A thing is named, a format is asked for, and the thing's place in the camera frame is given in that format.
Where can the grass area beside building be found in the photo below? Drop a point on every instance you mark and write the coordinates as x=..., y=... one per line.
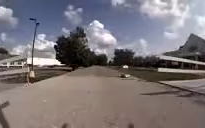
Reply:
x=153, y=75

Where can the white vehicle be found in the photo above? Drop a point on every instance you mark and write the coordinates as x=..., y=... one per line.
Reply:
x=125, y=66

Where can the distant dark tree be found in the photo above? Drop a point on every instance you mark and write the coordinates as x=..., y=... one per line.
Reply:
x=1, y=51

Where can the grey concrete path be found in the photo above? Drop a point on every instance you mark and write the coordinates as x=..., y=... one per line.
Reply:
x=96, y=100

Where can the long white building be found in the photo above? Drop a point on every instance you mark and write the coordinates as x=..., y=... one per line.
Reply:
x=40, y=61

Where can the large dark green tree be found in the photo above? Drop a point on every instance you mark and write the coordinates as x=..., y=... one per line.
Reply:
x=71, y=50

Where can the tall street lamp post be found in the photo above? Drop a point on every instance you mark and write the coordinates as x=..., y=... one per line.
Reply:
x=33, y=46

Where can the concrete side path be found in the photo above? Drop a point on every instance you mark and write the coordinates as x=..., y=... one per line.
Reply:
x=193, y=86

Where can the low trees behind large tree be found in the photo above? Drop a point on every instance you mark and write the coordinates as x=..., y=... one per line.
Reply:
x=99, y=59

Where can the building with sloped roof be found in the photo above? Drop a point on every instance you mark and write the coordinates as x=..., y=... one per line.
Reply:
x=193, y=53

